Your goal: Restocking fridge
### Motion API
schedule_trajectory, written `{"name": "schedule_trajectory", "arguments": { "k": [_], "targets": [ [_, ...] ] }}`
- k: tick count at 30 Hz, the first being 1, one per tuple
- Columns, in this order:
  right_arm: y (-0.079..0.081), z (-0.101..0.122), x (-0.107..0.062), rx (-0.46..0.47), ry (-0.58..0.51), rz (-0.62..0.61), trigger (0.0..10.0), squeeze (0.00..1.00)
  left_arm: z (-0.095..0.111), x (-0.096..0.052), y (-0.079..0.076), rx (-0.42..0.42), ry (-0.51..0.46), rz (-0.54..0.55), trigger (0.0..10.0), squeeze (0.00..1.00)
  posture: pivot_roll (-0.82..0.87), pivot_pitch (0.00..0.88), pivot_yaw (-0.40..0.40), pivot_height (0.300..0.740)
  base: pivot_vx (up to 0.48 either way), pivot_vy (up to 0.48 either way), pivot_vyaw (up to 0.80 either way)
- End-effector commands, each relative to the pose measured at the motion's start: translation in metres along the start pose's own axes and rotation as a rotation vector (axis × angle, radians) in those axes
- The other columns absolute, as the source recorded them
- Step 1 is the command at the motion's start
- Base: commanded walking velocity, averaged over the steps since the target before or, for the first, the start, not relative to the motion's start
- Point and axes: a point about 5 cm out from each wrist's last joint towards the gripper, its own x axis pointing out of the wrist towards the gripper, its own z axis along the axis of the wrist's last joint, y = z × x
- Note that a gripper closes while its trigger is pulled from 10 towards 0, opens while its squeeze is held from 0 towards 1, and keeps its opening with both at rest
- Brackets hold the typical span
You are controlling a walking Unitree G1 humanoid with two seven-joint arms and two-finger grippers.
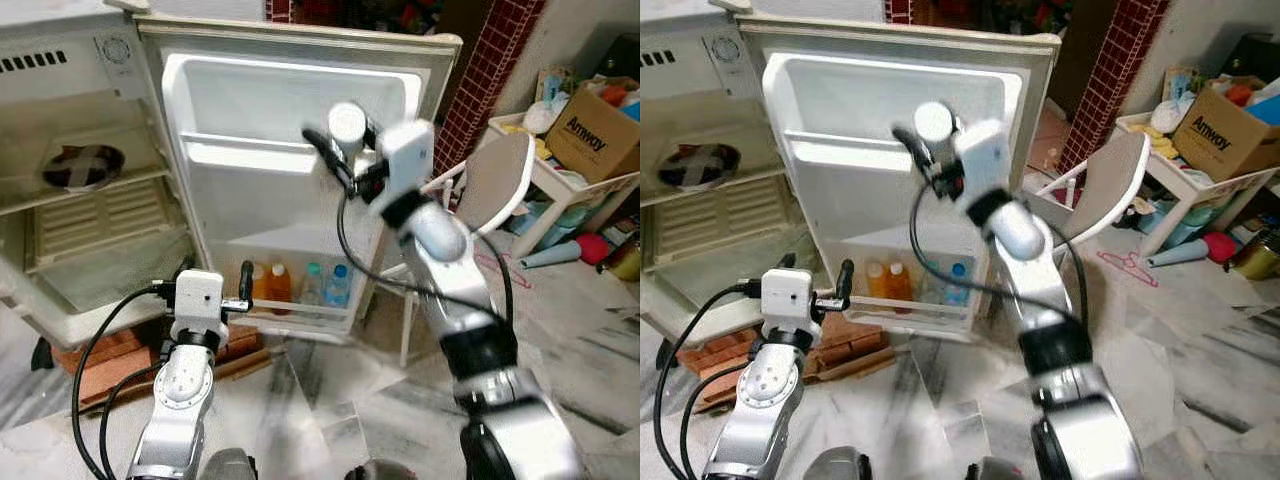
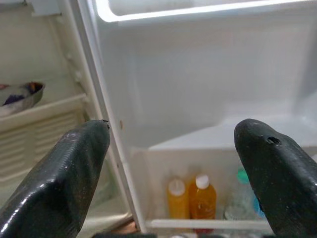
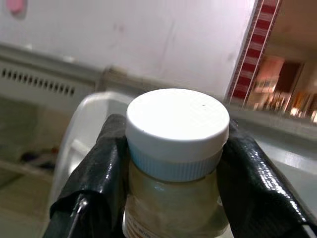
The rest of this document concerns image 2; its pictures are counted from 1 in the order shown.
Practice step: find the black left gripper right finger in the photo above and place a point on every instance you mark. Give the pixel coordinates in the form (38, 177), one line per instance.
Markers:
(284, 178)

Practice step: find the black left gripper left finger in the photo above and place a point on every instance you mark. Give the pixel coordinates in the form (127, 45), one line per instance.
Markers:
(54, 188)

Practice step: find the white fridge shelf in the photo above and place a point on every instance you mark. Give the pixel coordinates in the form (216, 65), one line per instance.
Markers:
(39, 109)

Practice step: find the white fridge body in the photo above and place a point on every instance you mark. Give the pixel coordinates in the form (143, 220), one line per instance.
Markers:
(39, 62)

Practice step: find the white fridge door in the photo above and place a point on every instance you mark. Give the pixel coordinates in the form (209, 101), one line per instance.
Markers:
(198, 81)

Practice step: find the white crisper drawer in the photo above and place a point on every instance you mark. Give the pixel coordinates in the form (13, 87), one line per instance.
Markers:
(37, 146)

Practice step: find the clear bottle green cap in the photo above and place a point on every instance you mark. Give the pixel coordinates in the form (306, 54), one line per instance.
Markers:
(241, 198)

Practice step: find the orange juice bottle white cap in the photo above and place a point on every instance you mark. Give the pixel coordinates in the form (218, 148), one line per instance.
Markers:
(203, 198)

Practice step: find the metal bowl with food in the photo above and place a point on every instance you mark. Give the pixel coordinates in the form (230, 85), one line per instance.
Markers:
(21, 95)

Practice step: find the yellow squeeze bottle white cap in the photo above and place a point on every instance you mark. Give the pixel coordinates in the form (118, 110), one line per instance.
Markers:
(177, 198)

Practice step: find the white door shelf rail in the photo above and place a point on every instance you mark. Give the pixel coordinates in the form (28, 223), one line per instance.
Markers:
(208, 224)

